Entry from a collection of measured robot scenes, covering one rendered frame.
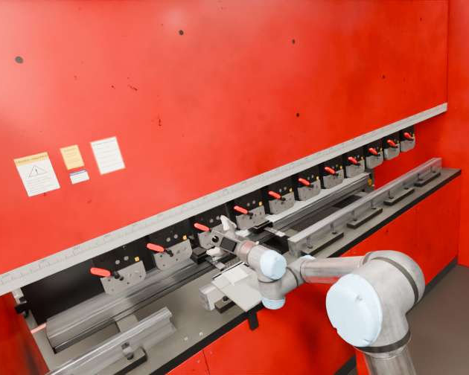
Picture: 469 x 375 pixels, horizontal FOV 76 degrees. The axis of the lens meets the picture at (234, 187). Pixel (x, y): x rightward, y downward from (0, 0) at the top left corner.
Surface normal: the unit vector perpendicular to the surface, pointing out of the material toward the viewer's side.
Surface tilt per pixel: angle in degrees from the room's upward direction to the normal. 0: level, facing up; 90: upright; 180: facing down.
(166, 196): 90
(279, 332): 90
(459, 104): 90
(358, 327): 83
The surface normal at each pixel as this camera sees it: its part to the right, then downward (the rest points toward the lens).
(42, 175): 0.56, 0.14
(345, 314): -0.87, 0.18
